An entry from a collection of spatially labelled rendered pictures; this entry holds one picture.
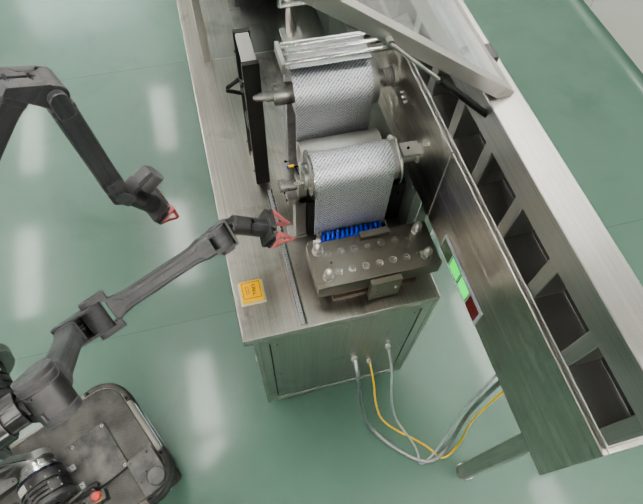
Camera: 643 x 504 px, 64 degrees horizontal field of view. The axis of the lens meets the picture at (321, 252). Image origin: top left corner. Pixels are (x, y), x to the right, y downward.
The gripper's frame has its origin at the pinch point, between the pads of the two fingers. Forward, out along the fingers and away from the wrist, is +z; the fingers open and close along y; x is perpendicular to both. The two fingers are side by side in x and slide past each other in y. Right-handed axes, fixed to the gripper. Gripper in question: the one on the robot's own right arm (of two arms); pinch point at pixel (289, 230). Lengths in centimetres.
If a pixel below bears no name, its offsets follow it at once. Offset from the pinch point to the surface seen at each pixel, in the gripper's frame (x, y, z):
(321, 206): 13.8, 0.5, 3.4
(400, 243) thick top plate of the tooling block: 13.3, 10.7, 31.2
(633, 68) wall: 52, -136, 289
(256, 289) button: -19.8, 9.7, -4.2
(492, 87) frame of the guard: 74, 15, 4
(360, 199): 19.7, 0.7, 14.1
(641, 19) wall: 75, -153, 276
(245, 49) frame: 31, -39, -21
